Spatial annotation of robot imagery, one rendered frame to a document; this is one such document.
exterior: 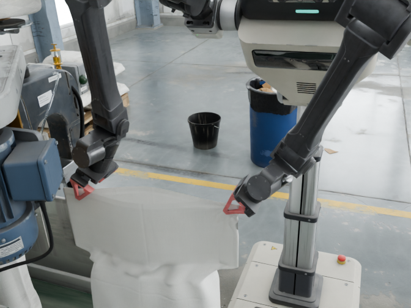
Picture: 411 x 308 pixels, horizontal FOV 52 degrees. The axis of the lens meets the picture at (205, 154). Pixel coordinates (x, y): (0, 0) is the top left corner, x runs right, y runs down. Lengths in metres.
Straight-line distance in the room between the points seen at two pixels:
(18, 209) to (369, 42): 0.70
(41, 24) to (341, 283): 6.08
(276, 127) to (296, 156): 2.30
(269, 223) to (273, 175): 1.91
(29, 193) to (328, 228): 2.21
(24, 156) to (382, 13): 0.64
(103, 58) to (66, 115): 0.38
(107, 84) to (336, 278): 1.45
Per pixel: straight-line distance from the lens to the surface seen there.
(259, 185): 0.91
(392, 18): 0.69
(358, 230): 2.83
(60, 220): 1.88
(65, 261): 2.03
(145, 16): 9.85
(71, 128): 1.31
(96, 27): 0.90
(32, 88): 1.18
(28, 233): 0.93
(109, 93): 1.01
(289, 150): 0.94
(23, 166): 0.82
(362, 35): 0.72
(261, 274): 2.05
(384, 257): 2.67
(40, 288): 1.97
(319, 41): 1.20
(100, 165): 1.14
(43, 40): 7.25
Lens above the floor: 1.64
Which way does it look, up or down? 27 degrees down
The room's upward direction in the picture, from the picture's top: 3 degrees counter-clockwise
